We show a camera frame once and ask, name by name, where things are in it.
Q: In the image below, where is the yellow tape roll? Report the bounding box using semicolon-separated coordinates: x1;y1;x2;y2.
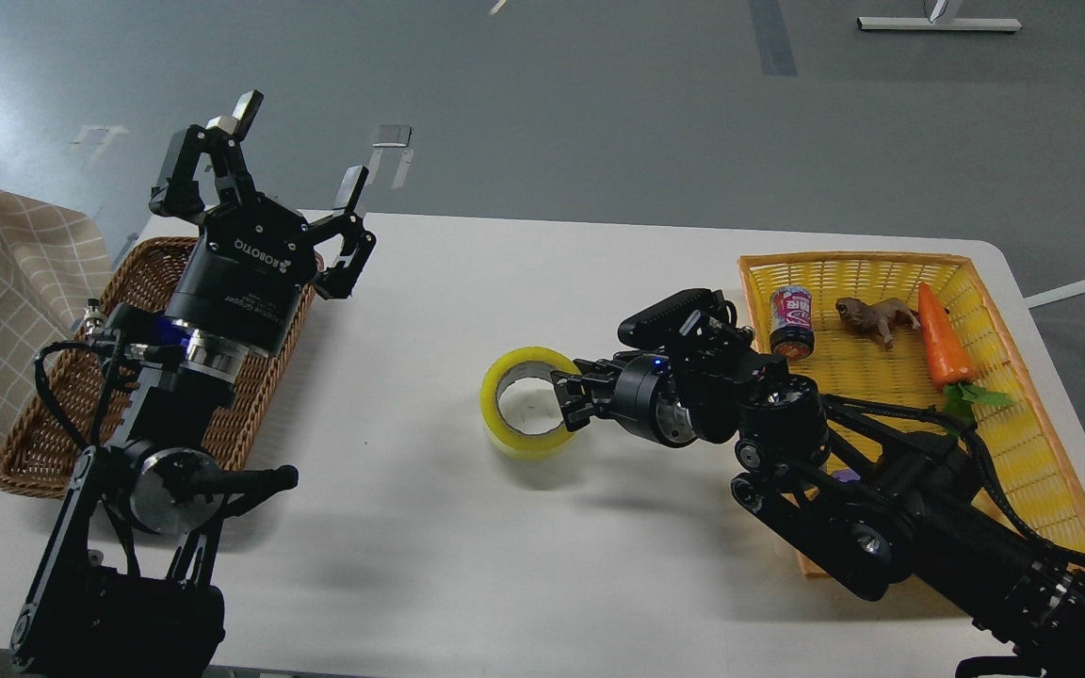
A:
478;345;575;460

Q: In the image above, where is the yellow plastic basket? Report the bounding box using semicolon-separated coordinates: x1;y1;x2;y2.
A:
737;250;1085;551

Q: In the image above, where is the purple foam block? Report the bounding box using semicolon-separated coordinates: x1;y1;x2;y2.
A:
831;468;861;482

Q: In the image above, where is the brown wicker basket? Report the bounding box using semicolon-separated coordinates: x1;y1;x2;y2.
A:
0;236;316;499

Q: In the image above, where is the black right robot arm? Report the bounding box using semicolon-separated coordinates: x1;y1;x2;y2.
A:
550;287;1085;677

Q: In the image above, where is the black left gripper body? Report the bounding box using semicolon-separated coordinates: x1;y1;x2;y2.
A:
164;201;317;356

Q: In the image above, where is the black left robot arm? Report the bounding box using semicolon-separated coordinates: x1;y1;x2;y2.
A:
9;90;376;677

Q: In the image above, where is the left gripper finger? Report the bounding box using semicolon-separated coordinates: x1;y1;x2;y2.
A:
304;166;378;300
149;90;266;230

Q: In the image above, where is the brown toy lion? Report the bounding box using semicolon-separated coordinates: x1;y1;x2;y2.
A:
834;297;922;351

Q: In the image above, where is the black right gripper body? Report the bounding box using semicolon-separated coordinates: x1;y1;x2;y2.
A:
608;351;695;447

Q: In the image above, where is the white stand base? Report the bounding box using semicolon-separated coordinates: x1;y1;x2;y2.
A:
856;1;1022;35

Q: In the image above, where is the small drink can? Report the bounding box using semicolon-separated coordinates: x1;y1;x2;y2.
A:
768;286;815;362

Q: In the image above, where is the orange toy carrot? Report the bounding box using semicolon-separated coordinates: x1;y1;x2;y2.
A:
916;282;1013;426

